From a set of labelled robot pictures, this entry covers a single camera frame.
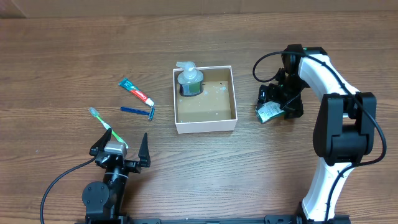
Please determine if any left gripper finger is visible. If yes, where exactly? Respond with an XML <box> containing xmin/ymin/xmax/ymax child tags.
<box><xmin>90</xmin><ymin>128</ymin><xmax>112</xmax><ymax>152</ymax></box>
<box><xmin>138</xmin><ymin>133</ymin><xmax>151</xmax><ymax>167</ymax></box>

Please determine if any green white soap bar box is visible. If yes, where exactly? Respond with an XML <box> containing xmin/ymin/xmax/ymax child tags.
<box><xmin>255</xmin><ymin>101</ymin><xmax>285</xmax><ymax>123</ymax></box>

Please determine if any green toothbrush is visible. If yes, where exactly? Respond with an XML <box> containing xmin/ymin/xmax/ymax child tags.
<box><xmin>89</xmin><ymin>107</ymin><xmax>129</xmax><ymax>149</ymax></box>

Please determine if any blue disposable razor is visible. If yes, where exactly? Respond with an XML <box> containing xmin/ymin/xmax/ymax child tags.
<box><xmin>120</xmin><ymin>106</ymin><xmax>155</xmax><ymax>120</ymax></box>

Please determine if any red green toothpaste tube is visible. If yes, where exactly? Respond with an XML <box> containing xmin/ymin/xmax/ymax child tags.
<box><xmin>119</xmin><ymin>78</ymin><xmax>155</xmax><ymax>107</ymax></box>

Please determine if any purple soap pump bottle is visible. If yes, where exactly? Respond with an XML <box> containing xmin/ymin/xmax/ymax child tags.
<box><xmin>176</xmin><ymin>61</ymin><xmax>204</xmax><ymax>97</ymax></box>

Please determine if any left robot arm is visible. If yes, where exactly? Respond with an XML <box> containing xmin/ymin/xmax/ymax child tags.
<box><xmin>82</xmin><ymin>129</ymin><xmax>150</xmax><ymax>223</ymax></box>

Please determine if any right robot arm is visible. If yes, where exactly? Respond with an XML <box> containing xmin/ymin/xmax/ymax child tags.
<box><xmin>255</xmin><ymin>44</ymin><xmax>377</xmax><ymax>223</ymax></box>

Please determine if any white cardboard box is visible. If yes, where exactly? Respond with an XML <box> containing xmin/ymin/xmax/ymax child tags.
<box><xmin>173</xmin><ymin>65</ymin><xmax>238</xmax><ymax>134</ymax></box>

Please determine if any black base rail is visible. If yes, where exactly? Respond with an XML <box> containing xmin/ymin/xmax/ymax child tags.
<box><xmin>74</xmin><ymin>214</ymin><xmax>352</xmax><ymax>224</ymax></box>

